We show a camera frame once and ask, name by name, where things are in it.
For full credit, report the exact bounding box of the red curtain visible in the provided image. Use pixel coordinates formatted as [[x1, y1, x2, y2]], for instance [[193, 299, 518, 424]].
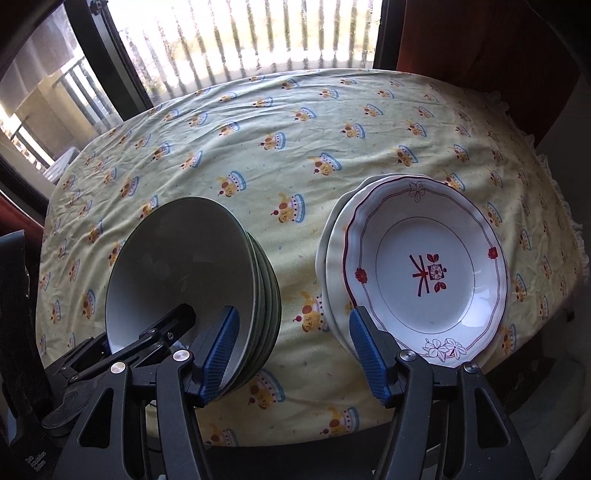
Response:
[[0, 189, 47, 241], [397, 0, 578, 139]]

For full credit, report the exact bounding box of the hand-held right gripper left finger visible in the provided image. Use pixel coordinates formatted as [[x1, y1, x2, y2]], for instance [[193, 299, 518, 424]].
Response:
[[53, 305, 241, 480]]

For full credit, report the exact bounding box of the white beaded rim plate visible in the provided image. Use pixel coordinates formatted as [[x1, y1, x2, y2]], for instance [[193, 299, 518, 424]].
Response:
[[315, 174, 435, 356]]

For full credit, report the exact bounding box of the white red rimmed plate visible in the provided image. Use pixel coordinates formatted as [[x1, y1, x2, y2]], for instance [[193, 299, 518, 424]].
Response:
[[342, 180, 509, 368]]

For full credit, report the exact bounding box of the white plastic stool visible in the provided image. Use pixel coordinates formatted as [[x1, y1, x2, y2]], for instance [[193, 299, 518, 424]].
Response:
[[44, 147, 79, 185]]

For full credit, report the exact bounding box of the pale hanging cloth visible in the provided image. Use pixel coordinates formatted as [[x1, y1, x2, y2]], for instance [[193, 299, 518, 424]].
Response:
[[9, 18, 77, 93]]

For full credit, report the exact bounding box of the dark window frame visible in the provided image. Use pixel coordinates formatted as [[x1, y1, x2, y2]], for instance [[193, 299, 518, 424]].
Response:
[[0, 0, 402, 195]]

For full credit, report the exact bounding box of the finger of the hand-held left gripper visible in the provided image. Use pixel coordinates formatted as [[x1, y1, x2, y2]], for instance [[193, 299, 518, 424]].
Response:
[[44, 338, 114, 384], [107, 304, 197, 366]]

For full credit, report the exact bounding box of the yellow printed tablecloth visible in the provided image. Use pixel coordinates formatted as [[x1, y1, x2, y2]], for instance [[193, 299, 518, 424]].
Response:
[[36, 68, 583, 448]]

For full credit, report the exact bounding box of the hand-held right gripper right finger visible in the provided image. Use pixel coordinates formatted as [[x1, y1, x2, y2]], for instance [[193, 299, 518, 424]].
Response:
[[349, 307, 532, 480]]

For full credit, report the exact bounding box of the balcony railing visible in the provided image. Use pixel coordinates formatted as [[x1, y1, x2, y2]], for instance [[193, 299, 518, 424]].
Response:
[[60, 0, 384, 125]]

